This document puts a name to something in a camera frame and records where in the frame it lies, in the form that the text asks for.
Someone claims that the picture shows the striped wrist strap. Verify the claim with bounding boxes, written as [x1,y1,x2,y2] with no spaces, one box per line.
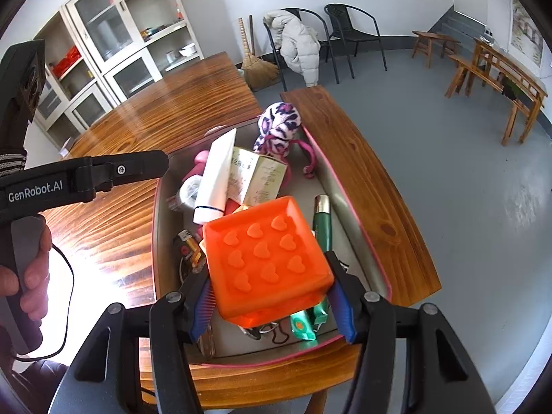
[0,150,29,178]

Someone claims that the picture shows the white tube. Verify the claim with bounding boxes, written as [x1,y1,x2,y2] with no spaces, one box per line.
[193,128,238,225]

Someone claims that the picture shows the white glass-door cabinet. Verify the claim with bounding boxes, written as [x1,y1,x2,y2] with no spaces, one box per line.
[32,0,206,144]

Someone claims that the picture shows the wooden bench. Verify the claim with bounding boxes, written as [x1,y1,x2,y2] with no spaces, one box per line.
[138,335,364,414]
[279,85,443,308]

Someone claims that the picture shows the white padded jacket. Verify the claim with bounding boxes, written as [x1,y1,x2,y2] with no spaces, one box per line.
[263,10,322,87]

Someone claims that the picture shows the dark cloth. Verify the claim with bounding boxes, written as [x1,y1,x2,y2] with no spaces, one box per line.
[0,351,70,414]

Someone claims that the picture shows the straw broom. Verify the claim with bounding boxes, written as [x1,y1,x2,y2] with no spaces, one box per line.
[238,16,280,92]

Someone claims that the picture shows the wooden side table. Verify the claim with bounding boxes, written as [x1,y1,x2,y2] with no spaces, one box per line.
[444,36,549,146]

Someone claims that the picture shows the white gauze roll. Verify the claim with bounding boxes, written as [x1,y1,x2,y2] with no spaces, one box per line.
[167,175,203,213]

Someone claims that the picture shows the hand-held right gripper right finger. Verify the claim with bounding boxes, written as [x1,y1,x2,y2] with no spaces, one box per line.
[323,250,496,414]

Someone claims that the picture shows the person's left hand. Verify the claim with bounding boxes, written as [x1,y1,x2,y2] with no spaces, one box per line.
[0,215,53,300]

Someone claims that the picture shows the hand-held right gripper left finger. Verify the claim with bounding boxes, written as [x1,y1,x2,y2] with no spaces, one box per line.
[47,268,216,414]

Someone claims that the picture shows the black cable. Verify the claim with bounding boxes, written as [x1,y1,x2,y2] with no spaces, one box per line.
[15,244,76,360]

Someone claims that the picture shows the wooden stool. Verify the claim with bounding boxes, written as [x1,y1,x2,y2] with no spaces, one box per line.
[411,30,462,69]

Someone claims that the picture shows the thick pink rope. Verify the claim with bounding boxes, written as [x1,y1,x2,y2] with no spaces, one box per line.
[181,149,213,183]

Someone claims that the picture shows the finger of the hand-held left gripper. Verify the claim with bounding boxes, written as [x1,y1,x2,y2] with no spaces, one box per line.
[71,149,170,203]

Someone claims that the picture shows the wall poster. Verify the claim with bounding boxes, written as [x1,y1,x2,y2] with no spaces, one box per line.
[509,0,546,68]

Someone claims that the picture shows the large orange plastic cube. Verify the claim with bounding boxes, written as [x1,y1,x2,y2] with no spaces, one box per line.
[202,196,334,328]

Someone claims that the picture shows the teal binder clip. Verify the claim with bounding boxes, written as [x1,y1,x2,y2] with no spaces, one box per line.
[311,302,332,327]

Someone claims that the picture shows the yellow white carton box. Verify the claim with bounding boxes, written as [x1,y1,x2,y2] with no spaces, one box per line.
[228,147,289,208]

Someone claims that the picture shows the black metal chair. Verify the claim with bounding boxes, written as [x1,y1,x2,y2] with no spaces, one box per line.
[324,3,388,84]
[263,7,334,92]

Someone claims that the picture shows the pink patterned pouch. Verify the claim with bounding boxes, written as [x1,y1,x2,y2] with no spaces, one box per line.
[252,102,318,180]

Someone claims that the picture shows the pink storage box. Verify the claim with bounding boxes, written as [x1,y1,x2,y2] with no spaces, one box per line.
[151,122,393,370]

